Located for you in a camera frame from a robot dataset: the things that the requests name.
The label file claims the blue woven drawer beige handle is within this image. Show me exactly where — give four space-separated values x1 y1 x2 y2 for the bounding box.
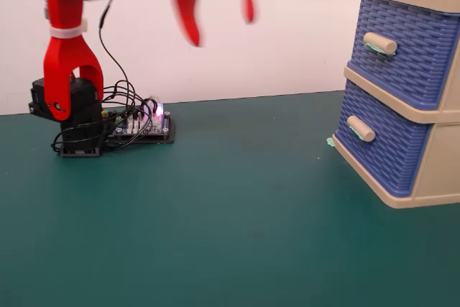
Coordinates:
336 89 432 196
351 0 460 111

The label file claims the long white zip tie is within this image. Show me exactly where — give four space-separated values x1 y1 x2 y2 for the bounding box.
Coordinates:
49 19 88 40

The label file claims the controller circuit board with LEDs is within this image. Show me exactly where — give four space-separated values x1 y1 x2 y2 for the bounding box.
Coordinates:
114 104 170 137

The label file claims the electronics control board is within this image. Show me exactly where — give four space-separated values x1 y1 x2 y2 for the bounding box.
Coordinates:
103 105 177 146

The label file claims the dark green table mat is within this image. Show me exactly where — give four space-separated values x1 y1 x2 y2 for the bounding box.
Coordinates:
0 90 460 307

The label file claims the beige plastic drawer cabinet frame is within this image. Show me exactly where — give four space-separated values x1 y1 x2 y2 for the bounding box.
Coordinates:
332 0 460 210

